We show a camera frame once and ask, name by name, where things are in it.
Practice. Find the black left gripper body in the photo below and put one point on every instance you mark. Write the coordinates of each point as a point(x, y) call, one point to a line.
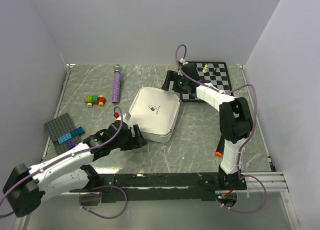
point(126, 142)

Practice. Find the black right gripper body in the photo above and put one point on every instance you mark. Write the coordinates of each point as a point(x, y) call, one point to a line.
point(182, 83)

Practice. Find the white medicine kit case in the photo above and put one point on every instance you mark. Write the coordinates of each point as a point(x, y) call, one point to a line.
point(155, 111)

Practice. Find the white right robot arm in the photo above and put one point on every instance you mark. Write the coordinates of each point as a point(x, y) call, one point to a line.
point(235, 120)

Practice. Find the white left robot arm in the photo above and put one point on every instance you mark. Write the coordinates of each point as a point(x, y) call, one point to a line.
point(27, 187)

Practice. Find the white chess piece tall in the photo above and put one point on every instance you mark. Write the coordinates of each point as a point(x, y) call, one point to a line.
point(205, 68)

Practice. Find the black white chessboard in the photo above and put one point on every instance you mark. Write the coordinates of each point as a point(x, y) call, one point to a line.
point(221, 81)

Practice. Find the blue toy brick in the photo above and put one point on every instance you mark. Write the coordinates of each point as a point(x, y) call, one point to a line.
point(71, 134)

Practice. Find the colourful toy brick car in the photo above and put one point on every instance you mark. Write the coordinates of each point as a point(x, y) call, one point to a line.
point(92, 100)

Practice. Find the purple toy brick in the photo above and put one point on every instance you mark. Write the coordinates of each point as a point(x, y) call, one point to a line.
point(70, 144)

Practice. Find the purple glitter microphone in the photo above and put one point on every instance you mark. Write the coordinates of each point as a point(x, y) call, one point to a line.
point(116, 83)

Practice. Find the grey brick baseplate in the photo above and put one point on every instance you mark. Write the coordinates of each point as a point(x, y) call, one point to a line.
point(57, 128)

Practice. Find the black marker orange cap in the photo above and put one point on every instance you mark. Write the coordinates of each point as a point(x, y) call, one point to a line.
point(220, 147)

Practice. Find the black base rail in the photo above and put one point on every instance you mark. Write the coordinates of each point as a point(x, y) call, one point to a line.
point(162, 186)

